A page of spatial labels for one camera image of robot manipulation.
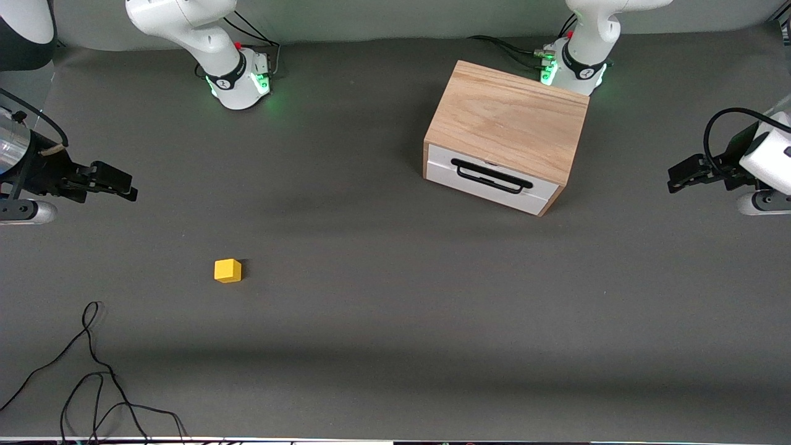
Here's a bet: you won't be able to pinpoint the looped black loose cable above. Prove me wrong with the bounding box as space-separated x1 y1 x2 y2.
59 371 189 445

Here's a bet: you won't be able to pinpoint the wooden cabinet casing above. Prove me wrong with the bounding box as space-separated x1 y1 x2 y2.
423 60 590 217

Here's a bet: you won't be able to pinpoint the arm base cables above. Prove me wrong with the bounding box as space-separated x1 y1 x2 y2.
468 35 557 70
221 9 282 78

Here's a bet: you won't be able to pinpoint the yellow cube block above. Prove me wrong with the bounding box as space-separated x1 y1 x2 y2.
214 258 242 284

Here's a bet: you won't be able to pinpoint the long black loose cable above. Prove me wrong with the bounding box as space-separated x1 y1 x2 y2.
0 301 152 445

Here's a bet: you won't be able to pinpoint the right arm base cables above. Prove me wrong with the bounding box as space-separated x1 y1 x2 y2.
221 9 282 78

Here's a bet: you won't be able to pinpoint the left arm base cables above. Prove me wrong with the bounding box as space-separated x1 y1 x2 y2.
468 35 557 70

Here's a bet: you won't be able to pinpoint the dark grey table cloth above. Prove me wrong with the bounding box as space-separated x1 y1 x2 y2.
0 25 791 442

